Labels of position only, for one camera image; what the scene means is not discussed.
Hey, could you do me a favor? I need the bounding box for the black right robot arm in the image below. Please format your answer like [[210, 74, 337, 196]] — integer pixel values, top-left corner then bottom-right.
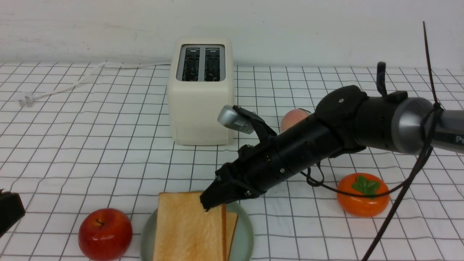
[[199, 85, 463, 210]]

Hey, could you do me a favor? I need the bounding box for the pink peach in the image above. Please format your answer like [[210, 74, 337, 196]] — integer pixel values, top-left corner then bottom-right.
[[280, 108, 311, 132]]

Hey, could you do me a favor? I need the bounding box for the white power cable with plug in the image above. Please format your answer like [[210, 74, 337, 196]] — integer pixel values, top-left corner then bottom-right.
[[18, 62, 171, 108]]

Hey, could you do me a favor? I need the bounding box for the red apple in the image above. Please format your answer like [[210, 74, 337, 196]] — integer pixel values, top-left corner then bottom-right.
[[78, 208, 133, 261]]

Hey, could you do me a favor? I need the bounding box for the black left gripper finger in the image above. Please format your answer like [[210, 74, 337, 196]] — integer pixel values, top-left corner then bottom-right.
[[0, 189, 25, 237]]

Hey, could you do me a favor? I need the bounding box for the pale green round plate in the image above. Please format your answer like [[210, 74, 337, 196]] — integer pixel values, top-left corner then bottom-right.
[[140, 203, 254, 261]]

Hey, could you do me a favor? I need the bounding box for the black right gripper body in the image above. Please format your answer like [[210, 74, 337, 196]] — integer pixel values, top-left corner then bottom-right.
[[215, 138, 290, 198]]

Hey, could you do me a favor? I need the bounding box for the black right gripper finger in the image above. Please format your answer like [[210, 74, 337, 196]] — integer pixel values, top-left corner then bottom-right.
[[199, 179, 254, 211]]

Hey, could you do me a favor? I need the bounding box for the cream white toaster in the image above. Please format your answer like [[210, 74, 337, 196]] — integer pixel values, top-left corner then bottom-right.
[[167, 38, 235, 146]]

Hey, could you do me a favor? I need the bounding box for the orange persimmon with green leaf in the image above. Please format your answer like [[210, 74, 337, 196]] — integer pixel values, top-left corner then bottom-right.
[[337, 173, 390, 218]]

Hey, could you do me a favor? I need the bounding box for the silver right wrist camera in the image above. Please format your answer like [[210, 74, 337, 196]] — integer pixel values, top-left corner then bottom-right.
[[217, 105, 277, 142]]

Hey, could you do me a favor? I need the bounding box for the black right camera cable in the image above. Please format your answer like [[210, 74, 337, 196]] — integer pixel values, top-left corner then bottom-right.
[[301, 21, 444, 261]]

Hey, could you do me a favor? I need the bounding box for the toast slice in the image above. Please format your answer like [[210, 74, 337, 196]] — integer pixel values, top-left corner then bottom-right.
[[225, 211, 238, 261], [152, 192, 227, 261]]

